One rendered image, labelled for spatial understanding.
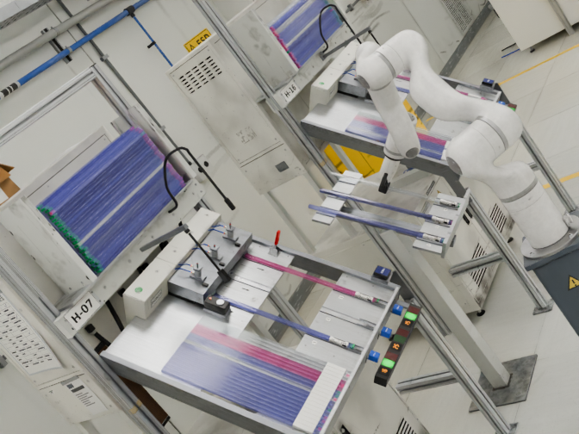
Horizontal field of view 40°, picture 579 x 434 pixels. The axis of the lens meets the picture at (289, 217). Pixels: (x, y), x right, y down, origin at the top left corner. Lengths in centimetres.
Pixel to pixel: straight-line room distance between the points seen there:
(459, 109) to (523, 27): 456
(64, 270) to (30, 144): 196
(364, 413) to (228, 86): 152
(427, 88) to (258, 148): 142
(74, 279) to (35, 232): 18
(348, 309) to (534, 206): 69
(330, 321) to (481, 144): 75
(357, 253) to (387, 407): 96
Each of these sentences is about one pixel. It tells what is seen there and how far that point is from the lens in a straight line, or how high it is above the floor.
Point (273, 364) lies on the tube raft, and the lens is 239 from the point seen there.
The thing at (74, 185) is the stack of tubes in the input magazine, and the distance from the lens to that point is 250.
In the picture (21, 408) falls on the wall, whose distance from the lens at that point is 394.
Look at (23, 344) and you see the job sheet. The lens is 266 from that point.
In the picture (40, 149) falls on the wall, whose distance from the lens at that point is 437.
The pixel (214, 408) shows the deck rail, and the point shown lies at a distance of 232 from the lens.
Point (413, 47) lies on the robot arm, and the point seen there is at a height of 136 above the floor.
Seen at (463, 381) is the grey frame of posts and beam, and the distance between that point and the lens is 288.
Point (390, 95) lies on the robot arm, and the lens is 264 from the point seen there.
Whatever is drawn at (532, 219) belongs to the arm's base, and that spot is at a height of 81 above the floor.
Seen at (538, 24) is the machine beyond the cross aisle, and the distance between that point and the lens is 680.
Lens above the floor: 178
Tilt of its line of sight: 14 degrees down
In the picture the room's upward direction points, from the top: 38 degrees counter-clockwise
